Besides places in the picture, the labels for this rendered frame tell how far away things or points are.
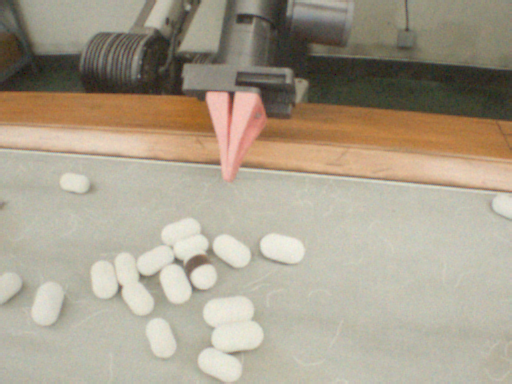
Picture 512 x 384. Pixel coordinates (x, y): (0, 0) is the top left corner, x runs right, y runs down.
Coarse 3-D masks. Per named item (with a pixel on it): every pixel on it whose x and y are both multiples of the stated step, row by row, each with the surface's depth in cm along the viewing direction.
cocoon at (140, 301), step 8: (128, 288) 31; (136, 288) 31; (144, 288) 31; (128, 296) 31; (136, 296) 30; (144, 296) 30; (136, 304) 30; (144, 304) 30; (152, 304) 31; (136, 312) 30; (144, 312) 30
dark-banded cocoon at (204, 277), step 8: (184, 264) 33; (208, 264) 32; (192, 272) 32; (200, 272) 32; (208, 272) 32; (216, 272) 33; (192, 280) 32; (200, 280) 31; (208, 280) 32; (200, 288) 32; (208, 288) 32
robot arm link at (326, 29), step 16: (304, 0) 37; (320, 0) 37; (336, 0) 37; (352, 0) 37; (304, 16) 37; (320, 16) 37; (336, 16) 37; (352, 16) 37; (304, 32) 38; (320, 32) 38; (336, 32) 38
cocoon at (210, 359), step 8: (208, 352) 27; (216, 352) 27; (200, 360) 27; (208, 360) 26; (216, 360) 26; (224, 360) 26; (232, 360) 26; (208, 368) 26; (216, 368) 26; (224, 368) 26; (232, 368) 26; (240, 368) 26; (216, 376) 26; (224, 376) 26; (232, 376) 26
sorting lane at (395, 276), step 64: (0, 192) 43; (64, 192) 43; (128, 192) 42; (192, 192) 42; (256, 192) 42; (320, 192) 41; (384, 192) 41; (448, 192) 41; (0, 256) 36; (64, 256) 36; (256, 256) 35; (320, 256) 35; (384, 256) 35; (448, 256) 34; (0, 320) 31; (64, 320) 31; (128, 320) 31; (192, 320) 31; (256, 320) 30; (320, 320) 30; (384, 320) 30; (448, 320) 30
